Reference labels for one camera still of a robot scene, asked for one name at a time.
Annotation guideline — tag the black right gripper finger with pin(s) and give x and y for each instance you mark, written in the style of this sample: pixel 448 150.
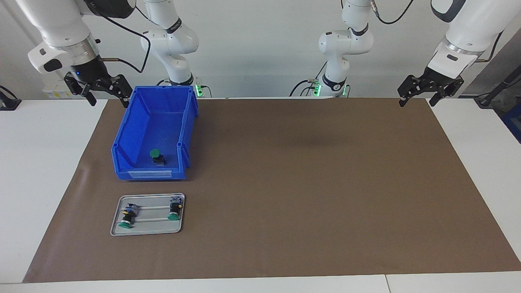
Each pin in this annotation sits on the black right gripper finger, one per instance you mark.
pixel 78 84
pixel 120 86

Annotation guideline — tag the green push button, yellow mark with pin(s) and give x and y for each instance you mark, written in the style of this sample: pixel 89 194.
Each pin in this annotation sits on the green push button, yellow mark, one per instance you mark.
pixel 128 217

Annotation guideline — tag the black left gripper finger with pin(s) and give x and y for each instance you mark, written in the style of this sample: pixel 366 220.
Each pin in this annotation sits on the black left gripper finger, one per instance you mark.
pixel 452 87
pixel 413 86

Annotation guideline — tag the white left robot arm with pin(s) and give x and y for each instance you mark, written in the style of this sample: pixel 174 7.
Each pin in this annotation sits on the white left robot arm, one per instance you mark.
pixel 472 24

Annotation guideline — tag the silver metal tray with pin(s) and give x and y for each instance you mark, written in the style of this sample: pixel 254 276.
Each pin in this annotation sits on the silver metal tray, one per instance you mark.
pixel 156 228

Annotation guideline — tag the brown table mat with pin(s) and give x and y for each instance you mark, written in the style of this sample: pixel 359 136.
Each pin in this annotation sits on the brown table mat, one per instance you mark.
pixel 285 203

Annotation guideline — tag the black table clamp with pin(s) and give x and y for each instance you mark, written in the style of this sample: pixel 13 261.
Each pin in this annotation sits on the black table clamp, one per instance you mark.
pixel 10 103

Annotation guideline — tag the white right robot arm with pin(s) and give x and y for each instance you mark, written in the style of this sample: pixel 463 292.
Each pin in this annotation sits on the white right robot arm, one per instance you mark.
pixel 61 20

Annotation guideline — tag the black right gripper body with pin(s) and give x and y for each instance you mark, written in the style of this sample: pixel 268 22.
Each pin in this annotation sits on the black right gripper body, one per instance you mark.
pixel 88 72

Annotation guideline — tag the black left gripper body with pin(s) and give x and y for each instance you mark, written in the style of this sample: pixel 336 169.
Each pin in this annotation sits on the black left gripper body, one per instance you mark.
pixel 438 78

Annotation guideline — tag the green push button switch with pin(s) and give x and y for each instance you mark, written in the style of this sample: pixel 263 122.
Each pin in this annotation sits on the green push button switch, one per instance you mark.
pixel 158 160

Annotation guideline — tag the blue crate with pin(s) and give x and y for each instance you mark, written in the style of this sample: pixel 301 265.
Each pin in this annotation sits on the blue crate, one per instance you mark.
pixel 513 122

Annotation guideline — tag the blue plastic storage bin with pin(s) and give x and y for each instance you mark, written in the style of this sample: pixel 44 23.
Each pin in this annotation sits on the blue plastic storage bin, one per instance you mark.
pixel 154 126

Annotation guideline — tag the green push button, white block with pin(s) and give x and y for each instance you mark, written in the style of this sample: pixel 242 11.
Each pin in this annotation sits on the green push button, white block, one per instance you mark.
pixel 174 209

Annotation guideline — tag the black pole stand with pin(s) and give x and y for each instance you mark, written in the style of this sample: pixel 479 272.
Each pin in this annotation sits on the black pole stand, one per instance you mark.
pixel 488 101

